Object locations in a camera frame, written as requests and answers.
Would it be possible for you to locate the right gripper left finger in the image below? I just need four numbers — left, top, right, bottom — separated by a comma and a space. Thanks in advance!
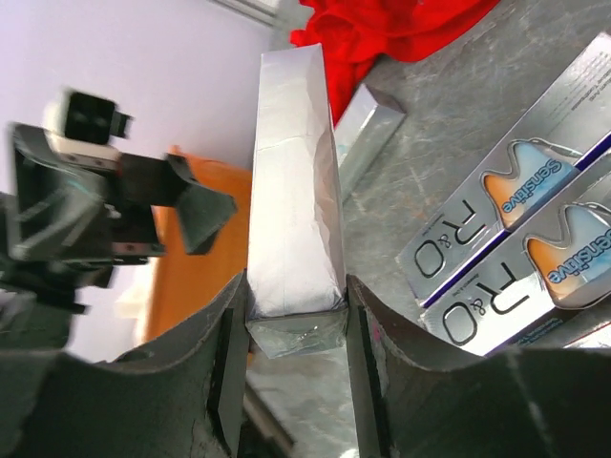
1, 274, 248, 457

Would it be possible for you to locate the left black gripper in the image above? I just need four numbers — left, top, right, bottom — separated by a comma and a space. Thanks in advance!
1, 123, 237, 348

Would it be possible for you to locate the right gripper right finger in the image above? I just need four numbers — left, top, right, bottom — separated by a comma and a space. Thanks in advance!
346, 276, 610, 457

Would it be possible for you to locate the silver toothpaste box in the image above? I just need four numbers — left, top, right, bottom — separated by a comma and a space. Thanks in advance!
334, 83, 406, 200
246, 45, 348, 359

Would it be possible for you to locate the orange plastic basket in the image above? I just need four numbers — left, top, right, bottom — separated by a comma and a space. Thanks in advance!
136, 146, 252, 343

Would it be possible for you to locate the purple R&O box lower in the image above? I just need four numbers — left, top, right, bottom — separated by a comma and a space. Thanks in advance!
420, 153, 610, 356

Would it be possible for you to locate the purple r&o box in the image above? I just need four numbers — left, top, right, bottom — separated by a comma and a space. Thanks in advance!
398, 32, 610, 307
420, 153, 610, 356

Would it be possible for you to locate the purple R&O box upper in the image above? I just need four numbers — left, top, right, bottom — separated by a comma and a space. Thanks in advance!
398, 32, 610, 307

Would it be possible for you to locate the red cloth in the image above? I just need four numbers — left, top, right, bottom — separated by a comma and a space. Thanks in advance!
289, 0, 497, 123

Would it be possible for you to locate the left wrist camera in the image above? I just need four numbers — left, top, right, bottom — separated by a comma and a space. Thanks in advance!
42, 88, 133, 168

